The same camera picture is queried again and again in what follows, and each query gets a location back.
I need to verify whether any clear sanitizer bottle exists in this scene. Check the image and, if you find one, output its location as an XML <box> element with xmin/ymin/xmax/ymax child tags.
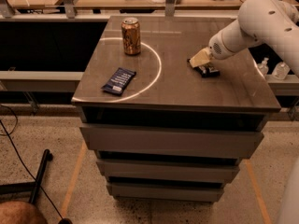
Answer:
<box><xmin>257</xmin><ymin>57</ymin><xmax>268</xmax><ymax>77</ymax></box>

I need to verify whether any black floor cable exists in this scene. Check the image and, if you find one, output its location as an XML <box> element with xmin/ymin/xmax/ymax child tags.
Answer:
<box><xmin>0</xmin><ymin>105</ymin><xmax>64</xmax><ymax>220</ymax></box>

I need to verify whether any blue snack bar wrapper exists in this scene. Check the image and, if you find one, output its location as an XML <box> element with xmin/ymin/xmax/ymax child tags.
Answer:
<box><xmin>102</xmin><ymin>67</ymin><xmax>136</xmax><ymax>95</ymax></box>

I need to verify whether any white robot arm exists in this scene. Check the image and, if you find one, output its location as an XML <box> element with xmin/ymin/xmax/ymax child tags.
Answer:
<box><xmin>188</xmin><ymin>0</ymin><xmax>299</xmax><ymax>76</ymax></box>

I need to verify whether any gold soda can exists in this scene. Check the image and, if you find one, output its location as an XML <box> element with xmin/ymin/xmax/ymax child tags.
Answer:
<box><xmin>121</xmin><ymin>17</ymin><xmax>141</xmax><ymax>55</ymax></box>

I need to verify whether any black chair leg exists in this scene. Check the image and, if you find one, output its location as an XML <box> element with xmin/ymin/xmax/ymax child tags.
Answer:
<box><xmin>0</xmin><ymin>149</ymin><xmax>53</xmax><ymax>204</ymax></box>

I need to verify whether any black rxbar chocolate bar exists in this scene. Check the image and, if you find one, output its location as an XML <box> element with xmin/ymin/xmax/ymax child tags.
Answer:
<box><xmin>187</xmin><ymin>59</ymin><xmax>221</xmax><ymax>78</ymax></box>

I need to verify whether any brown round object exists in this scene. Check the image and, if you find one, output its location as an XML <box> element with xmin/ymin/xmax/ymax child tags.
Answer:
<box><xmin>0</xmin><ymin>201</ymin><xmax>48</xmax><ymax>224</ymax></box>

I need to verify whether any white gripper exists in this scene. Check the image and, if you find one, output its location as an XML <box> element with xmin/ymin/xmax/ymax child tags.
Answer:
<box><xmin>189</xmin><ymin>20</ymin><xmax>262</xmax><ymax>68</ymax></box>

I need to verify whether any grey drawer cabinet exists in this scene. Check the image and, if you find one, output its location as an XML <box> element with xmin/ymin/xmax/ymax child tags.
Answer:
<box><xmin>72</xmin><ymin>16</ymin><xmax>280</xmax><ymax>202</ymax></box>

